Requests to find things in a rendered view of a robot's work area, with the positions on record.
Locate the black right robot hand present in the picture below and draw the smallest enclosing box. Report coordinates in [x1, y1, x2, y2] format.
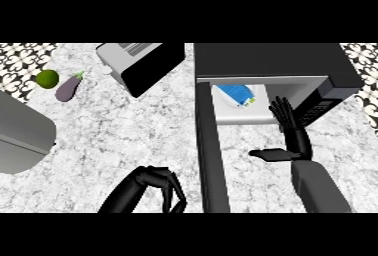
[248, 96, 315, 162]

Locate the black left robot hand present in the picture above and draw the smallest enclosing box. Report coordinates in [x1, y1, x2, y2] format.
[98, 165, 189, 214]

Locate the blue and white milk carton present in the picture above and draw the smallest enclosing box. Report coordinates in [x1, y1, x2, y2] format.
[216, 84, 259, 107]

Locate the dark grey microwave door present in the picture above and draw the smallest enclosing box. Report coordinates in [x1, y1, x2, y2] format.
[194, 81, 232, 214]

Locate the black microwave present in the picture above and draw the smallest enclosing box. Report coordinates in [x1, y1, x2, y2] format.
[194, 43, 366, 128]

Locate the grey rounded appliance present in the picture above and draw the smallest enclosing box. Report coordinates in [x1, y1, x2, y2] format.
[0, 90, 58, 175]

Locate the purple eggplant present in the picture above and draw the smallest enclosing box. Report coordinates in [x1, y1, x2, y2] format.
[53, 71, 86, 103]

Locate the silver and black toaster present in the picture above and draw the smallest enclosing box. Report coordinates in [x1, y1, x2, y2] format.
[95, 43, 188, 99]

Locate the green lime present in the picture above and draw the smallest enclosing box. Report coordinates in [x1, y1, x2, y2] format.
[34, 69, 61, 90]

